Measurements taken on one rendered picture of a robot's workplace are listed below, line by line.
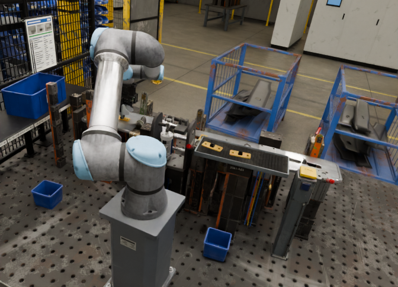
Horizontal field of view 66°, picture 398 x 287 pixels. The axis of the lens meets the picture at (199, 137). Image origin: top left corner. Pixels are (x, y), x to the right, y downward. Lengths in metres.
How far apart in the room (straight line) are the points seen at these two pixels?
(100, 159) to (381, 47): 8.76
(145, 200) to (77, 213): 0.71
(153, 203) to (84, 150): 0.26
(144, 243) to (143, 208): 0.11
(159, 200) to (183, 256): 0.50
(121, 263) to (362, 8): 8.59
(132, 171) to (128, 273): 0.41
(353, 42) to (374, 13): 0.77
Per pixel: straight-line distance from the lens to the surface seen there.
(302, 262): 1.56
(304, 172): 1.25
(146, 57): 1.12
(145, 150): 0.88
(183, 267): 1.39
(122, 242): 1.07
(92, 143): 0.92
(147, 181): 0.92
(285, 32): 9.22
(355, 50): 9.25
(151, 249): 1.05
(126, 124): 1.72
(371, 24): 9.19
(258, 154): 1.28
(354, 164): 3.67
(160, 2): 4.98
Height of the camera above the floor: 1.80
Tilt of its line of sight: 29 degrees down
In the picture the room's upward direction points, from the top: 8 degrees clockwise
